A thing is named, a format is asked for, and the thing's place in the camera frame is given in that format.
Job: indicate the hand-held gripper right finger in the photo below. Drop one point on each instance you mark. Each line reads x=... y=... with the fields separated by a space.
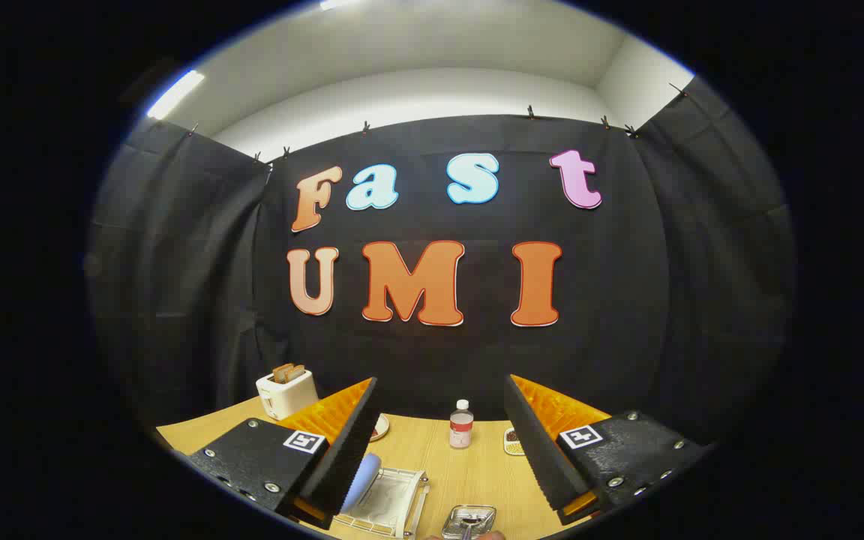
x=537 y=450

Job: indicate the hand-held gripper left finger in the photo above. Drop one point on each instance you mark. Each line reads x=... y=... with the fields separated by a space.
x=349 y=450

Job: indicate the blue plate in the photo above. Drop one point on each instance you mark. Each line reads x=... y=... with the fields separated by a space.
x=363 y=480

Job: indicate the beige oval plate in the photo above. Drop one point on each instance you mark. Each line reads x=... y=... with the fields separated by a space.
x=381 y=427

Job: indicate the white divided bean tray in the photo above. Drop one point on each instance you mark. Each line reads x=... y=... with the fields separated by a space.
x=511 y=442

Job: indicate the clear plastic bottle red label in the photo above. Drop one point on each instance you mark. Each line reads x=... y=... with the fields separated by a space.
x=461 y=429

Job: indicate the white toaster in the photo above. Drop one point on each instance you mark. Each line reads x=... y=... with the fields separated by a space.
x=286 y=397

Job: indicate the toast slices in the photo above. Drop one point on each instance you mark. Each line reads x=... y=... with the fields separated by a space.
x=288 y=372

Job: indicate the black backdrop cloth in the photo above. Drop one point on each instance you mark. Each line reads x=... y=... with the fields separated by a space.
x=432 y=352

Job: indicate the ceiling light strip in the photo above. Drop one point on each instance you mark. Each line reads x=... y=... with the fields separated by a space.
x=175 y=94

